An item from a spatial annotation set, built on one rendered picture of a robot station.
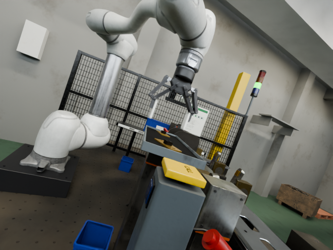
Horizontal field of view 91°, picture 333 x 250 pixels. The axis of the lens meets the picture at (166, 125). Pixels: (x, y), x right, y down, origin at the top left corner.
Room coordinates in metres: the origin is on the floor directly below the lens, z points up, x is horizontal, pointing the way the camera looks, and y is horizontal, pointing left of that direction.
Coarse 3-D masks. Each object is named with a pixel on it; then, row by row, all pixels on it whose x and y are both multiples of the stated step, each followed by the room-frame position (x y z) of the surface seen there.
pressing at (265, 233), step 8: (208, 168) 1.09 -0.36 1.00; (248, 208) 0.63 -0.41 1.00; (248, 216) 0.56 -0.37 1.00; (256, 216) 0.58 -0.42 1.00; (240, 224) 0.48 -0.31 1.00; (256, 224) 0.52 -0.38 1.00; (264, 224) 0.54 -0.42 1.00; (240, 232) 0.44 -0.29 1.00; (248, 232) 0.45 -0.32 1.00; (256, 232) 0.47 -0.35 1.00; (264, 232) 0.49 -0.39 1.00; (272, 232) 0.50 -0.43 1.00; (240, 240) 0.40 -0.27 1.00; (248, 240) 0.41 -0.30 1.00; (256, 240) 0.43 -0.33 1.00; (264, 240) 0.45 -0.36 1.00; (272, 240) 0.46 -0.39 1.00; (280, 240) 0.47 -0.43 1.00; (248, 248) 0.37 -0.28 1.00; (256, 248) 0.39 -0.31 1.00; (264, 248) 0.40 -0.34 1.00; (280, 248) 0.43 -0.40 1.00; (288, 248) 0.45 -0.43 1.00
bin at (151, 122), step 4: (148, 120) 1.56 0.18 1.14; (152, 120) 1.56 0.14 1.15; (156, 120) 1.72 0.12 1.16; (148, 124) 1.56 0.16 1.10; (152, 124) 1.56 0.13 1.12; (156, 124) 1.56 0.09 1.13; (160, 124) 1.56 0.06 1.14; (164, 124) 1.56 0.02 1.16; (144, 128) 1.56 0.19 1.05; (160, 128) 1.56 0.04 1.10; (168, 128) 1.56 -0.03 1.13
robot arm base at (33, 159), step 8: (32, 152) 0.78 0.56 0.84; (24, 160) 0.74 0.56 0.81; (32, 160) 0.75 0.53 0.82; (40, 160) 0.75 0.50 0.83; (48, 160) 0.77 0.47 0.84; (56, 160) 0.79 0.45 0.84; (64, 160) 0.84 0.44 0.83; (40, 168) 0.75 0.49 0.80; (48, 168) 0.77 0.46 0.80; (56, 168) 0.78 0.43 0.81
